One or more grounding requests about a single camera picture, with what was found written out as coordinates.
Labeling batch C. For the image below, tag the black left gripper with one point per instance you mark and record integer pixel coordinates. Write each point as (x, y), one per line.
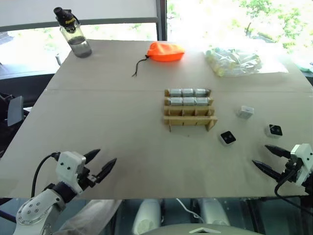
(86, 178)

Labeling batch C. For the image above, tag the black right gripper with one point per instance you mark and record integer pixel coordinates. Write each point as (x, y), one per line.
(289, 172)

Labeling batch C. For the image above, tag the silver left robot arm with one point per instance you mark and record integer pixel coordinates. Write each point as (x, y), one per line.
(34, 208)

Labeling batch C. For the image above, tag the wooden rack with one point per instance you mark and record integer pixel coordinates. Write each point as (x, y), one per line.
(188, 120)

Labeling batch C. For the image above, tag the translucent plastic sheet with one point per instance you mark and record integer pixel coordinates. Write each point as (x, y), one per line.
(90, 218)

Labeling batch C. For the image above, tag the white rounded robot leg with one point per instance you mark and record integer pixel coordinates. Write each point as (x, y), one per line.
(212, 211)
(146, 215)

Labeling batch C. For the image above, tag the dark grey chair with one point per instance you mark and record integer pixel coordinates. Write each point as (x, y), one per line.
(15, 110)

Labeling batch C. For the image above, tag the grey robot torso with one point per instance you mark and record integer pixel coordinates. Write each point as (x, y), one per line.
(195, 230)

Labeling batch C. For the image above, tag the clear plastic bag of items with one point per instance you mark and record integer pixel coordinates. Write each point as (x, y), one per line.
(234, 62)

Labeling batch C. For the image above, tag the clear black-capped water bottle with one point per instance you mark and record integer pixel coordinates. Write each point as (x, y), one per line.
(77, 41)

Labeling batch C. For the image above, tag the small white post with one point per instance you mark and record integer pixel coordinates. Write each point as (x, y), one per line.
(58, 59)

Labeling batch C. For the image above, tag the dark window frame post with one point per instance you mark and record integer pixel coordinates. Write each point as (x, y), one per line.
(162, 22)

